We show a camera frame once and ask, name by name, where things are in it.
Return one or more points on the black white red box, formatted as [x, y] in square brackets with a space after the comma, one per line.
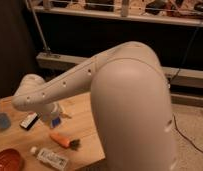
[29, 121]

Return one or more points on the light blue cup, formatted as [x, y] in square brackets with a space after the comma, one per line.
[4, 121]

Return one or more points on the grey metal pole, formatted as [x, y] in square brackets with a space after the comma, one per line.
[45, 45]

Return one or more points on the blue sponge block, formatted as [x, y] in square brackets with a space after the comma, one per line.
[55, 122]

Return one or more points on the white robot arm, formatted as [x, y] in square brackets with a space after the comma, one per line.
[130, 103]

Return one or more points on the grey metal shelf frame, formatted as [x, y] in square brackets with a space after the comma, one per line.
[76, 30]

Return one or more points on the white plastic bottle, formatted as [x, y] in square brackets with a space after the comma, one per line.
[50, 158]

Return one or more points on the red ceramic bowl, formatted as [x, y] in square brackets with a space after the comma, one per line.
[10, 160]

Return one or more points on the orange toy carrot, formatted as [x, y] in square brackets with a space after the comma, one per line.
[64, 141]

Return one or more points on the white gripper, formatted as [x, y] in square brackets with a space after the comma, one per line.
[52, 111]

